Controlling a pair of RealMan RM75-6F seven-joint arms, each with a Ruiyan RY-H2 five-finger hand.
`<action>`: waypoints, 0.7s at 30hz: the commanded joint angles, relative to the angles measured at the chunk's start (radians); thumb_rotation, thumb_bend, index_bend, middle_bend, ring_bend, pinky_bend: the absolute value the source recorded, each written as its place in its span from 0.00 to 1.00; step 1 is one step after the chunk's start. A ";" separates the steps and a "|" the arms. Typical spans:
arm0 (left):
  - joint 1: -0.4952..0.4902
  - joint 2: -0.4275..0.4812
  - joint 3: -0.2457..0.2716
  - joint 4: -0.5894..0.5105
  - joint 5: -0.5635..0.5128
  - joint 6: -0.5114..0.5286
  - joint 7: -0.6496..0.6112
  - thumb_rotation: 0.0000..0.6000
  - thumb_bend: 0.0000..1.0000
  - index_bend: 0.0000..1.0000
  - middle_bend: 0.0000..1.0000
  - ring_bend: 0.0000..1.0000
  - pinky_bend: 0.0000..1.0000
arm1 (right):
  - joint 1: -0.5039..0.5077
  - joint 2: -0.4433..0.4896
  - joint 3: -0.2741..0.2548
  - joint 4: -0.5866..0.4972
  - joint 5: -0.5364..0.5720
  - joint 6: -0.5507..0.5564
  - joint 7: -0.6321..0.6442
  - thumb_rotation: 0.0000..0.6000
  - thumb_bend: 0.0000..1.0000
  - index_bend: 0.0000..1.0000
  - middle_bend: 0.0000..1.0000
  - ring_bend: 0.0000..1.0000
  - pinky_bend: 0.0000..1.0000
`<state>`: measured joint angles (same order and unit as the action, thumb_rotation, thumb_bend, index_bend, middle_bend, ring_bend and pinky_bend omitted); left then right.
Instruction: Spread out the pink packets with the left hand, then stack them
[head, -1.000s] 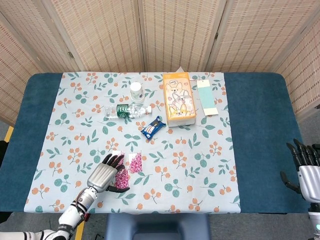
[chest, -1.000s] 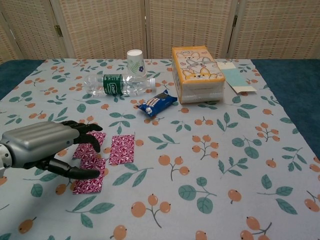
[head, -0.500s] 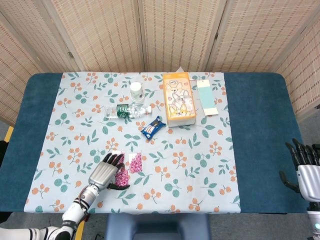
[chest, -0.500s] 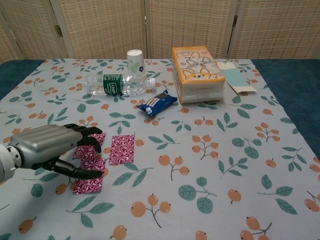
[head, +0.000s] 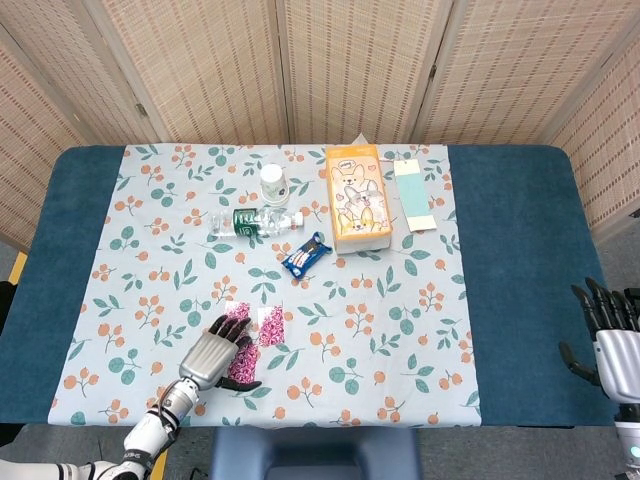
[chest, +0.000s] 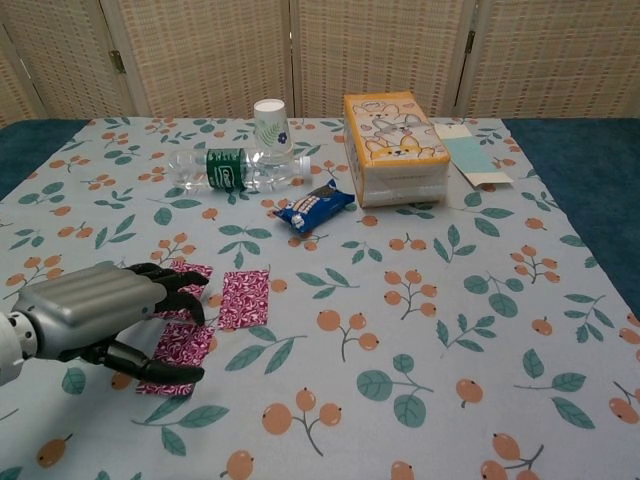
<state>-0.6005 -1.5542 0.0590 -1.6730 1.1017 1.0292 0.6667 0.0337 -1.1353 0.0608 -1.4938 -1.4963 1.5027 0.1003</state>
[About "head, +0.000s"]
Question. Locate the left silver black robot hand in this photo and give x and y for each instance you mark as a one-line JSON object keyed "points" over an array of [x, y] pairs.
{"points": [[207, 360]]}

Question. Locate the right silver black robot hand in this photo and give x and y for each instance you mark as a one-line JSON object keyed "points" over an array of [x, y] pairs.
{"points": [[620, 360]]}

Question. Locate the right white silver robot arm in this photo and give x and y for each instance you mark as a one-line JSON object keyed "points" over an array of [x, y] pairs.
{"points": [[629, 440]]}

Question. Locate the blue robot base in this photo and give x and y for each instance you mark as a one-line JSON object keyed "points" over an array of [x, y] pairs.
{"points": [[315, 455]]}

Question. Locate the blue cookie packet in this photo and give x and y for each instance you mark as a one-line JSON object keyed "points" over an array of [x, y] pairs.
{"points": [[305, 256]]}

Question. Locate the clear green-label water bottle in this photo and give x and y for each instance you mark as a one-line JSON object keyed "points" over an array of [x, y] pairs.
{"points": [[250, 223]]}

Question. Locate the leaf and fruit tablecloth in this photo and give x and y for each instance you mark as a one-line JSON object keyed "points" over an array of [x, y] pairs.
{"points": [[350, 325]]}

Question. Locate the white floral paper cup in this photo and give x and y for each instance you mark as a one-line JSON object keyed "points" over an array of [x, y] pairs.
{"points": [[274, 187]]}

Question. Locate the black equipment piece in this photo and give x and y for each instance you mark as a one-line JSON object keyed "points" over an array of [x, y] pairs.
{"points": [[6, 305]]}

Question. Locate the orange corgi tissue pack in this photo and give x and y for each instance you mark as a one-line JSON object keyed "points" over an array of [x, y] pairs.
{"points": [[357, 200]]}

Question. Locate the brass screen hinge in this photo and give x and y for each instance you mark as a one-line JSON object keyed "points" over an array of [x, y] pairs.
{"points": [[141, 109]]}

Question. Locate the teal and cream bookmark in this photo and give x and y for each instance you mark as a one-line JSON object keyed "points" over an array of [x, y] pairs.
{"points": [[414, 195]]}

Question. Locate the woven folding screen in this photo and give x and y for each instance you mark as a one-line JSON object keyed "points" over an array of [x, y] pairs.
{"points": [[345, 65]]}

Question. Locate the dark screen hinge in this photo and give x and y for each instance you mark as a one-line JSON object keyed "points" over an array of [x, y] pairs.
{"points": [[433, 70]]}

